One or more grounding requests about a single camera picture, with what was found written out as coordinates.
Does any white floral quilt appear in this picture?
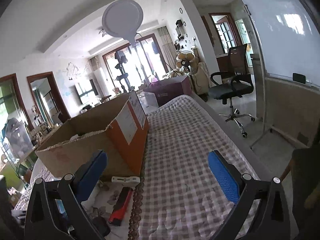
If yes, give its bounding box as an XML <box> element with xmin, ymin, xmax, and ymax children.
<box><xmin>14</xmin><ymin>160</ymin><xmax>138</xmax><ymax>239</ymax></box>

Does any red black utility knife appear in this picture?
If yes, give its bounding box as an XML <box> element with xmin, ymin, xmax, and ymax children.
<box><xmin>108</xmin><ymin>187</ymin><xmax>133</xmax><ymax>226</ymax></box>

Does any checkered bed sheet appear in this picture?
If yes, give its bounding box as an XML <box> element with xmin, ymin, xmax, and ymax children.
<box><xmin>138</xmin><ymin>95</ymin><xmax>258</xmax><ymax>239</ymax></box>

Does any brown cardboard box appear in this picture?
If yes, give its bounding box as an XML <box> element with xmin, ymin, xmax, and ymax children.
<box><xmin>36</xmin><ymin>92</ymin><xmax>149</xmax><ymax>178</ymax></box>

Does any black office chair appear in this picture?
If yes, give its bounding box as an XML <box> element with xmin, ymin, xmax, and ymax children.
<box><xmin>208</xmin><ymin>44</ymin><xmax>255</xmax><ymax>138</ymax></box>

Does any black whiteboard eraser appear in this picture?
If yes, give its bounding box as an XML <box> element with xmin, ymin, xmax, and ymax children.
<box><xmin>292</xmin><ymin>73</ymin><xmax>306</xmax><ymax>84</ymax></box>

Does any purple storage box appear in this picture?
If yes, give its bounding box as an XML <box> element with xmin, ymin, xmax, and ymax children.
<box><xmin>143</xmin><ymin>75</ymin><xmax>192</xmax><ymax>106</ymax></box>

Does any standing electric fan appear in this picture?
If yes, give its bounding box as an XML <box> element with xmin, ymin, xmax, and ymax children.
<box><xmin>174</xmin><ymin>50</ymin><xmax>199</xmax><ymax>93</ymax></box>

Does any white board on stand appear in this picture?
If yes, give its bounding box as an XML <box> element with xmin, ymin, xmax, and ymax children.
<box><xmin>242</xmin><ymin>0</ymin><xmax>319</xmax><ymax>147</ymax></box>

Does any white round lamp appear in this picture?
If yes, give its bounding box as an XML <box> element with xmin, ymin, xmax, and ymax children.
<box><xmin>102</xmin><ymin>0</ymin><xmax>144</xmax><ymax>47</ymax></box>

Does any white plastic bracket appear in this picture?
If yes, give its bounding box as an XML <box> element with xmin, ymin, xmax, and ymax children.
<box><xmin>111</xmin><ymin>176</ymin><xmax>140</xmax><ymax>184</ymax></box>

